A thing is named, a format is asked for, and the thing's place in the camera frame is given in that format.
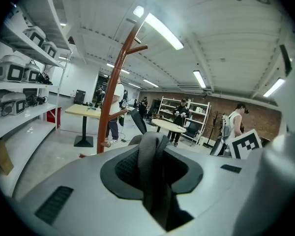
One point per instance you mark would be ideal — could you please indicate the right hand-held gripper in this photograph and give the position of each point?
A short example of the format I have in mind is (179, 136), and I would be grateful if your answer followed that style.
(245, 144)

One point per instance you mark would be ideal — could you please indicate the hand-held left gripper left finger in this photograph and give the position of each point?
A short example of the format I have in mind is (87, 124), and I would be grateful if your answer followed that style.
(76, 181)

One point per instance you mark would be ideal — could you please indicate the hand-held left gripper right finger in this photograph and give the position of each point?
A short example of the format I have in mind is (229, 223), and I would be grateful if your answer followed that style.
(218, 193)

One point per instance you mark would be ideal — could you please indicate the brown wooden coat rack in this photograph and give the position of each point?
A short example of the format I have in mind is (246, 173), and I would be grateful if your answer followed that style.
(102, 136)

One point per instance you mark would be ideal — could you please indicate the dark grey backpack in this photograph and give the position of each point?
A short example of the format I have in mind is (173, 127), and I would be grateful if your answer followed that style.
(152, 161)

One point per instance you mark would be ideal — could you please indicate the black coat stand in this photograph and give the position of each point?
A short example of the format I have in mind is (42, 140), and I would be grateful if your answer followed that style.
(215, 122)

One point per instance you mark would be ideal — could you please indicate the white waste bin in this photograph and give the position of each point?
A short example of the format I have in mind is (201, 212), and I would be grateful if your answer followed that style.
(201, 141)

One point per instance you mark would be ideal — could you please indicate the white shelf unit holding bottles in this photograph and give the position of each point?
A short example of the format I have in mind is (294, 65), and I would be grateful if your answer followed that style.
(207, 117)

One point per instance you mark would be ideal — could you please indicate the black office chair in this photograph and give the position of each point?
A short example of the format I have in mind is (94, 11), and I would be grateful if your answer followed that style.
(194, 131)

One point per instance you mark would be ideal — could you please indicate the ceiling tube light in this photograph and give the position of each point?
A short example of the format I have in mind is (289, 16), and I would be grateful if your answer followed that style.
(274, 87)
(162, 31)
(199, 79)

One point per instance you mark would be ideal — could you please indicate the red box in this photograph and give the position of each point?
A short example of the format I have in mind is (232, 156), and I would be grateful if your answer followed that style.
(52, 115)

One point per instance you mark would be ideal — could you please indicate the white shelf unit holding devices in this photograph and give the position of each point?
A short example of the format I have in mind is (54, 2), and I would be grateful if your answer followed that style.
(19, 129)

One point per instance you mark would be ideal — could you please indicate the brown cardboard box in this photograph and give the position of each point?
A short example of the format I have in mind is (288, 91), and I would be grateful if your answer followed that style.
(2, 158)

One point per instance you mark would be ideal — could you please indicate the group of grey shelf devices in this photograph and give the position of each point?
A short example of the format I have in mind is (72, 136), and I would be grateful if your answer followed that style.
(12, 70)

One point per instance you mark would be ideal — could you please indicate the square wooden pedestal table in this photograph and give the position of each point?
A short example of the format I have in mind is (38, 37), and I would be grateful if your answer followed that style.
(81, 110)

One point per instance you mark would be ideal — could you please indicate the round wooden pedestal table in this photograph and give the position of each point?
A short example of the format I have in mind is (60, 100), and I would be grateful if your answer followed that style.
(167, 124)

